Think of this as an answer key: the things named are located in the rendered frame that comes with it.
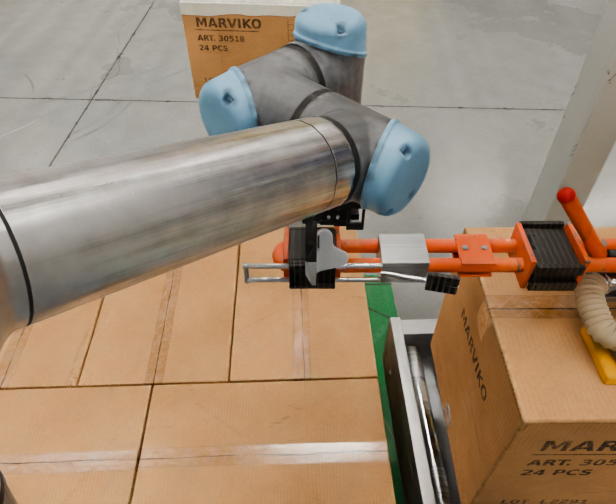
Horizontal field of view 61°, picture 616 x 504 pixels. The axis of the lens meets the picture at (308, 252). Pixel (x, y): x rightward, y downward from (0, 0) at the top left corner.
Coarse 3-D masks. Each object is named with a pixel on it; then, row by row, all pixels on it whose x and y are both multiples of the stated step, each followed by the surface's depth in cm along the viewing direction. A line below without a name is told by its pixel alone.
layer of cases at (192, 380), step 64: (256, 256) 171; (64, 320) 153; (128, 320) 153; (192, 320) 153; (256, 320) 153; (320, 320) 153; (0, 384) 139; (64, 384) 139; (128, 384) 139; (192, 384) 139; (256, 384) 139; (320, 384) 139; (0, 448) 127; (64, 448) 127; (128, 448) 127; (192, 448) 127; (256, 448) 127; (320, 448) 127; (384, 448) 127
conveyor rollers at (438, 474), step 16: (416, 352) 145; (416, 368) 142; (416, 384) 138; (416, 400) 136; (432, 416) 133; (432, 432) 129; (432, 448) 126; (432, 464) 124; (432, 480) 121; (448, 496) 119
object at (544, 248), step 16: (528, 224) 80; (544, 224) 80; (560, 224) 80; (528, 240) 78; (544, 240) 78; (560, 240) 78; (576, 240) 77; (512, 256) 81; (528, 256) 75; (544, 256) 76; (560, 256) 76; (576, 256) 76; (528, 272) 75; (544, 272) 74; (560, 272) 74; (576, 272) 74; (528, 288) 77; (544, 288) 77; (560, 288) 77
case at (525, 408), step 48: (480, 288) 92; (480, 336) 92; (528, 336) 84; (576, 336) 84; (480, 384) 92; (528, 384) 78; (576, 384) 78; (480, 432) 92; (528, 432) 76; (576, 432) 76; (480, 480) 92; (528, 480) 90; (576, 480) 90
